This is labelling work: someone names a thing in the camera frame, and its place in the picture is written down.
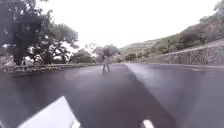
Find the person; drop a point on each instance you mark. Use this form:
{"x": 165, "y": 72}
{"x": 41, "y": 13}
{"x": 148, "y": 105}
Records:
{"x": 106, "y": 59}

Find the trees in distance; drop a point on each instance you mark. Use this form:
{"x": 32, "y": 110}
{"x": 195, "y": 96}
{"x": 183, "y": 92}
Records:
{"x": 83, "y": 56}

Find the group of dark trees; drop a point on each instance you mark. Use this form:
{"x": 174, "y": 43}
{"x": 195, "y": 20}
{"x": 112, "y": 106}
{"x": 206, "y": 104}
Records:
{"x": 30, "y": 36}

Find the bushy hillside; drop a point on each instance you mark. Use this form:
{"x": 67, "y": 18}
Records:
{"x": 196, "y": 33}

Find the stone retaining wall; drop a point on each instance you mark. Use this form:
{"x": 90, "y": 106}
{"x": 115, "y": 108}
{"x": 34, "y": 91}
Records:
{"x": 196, "y": 55}

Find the dark asphalt road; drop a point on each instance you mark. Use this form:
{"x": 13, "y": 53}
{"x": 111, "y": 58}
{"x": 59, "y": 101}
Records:
{"x": 110, "y": 96}

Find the robot's own part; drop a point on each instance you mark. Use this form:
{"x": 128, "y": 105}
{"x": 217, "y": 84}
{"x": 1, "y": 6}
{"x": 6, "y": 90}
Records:
{"x": 76, "y": 124}
{"x": 148, "y": 123}

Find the low stone kerb wall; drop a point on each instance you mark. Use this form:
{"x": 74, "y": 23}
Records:
{"x": 36, "y": 69}

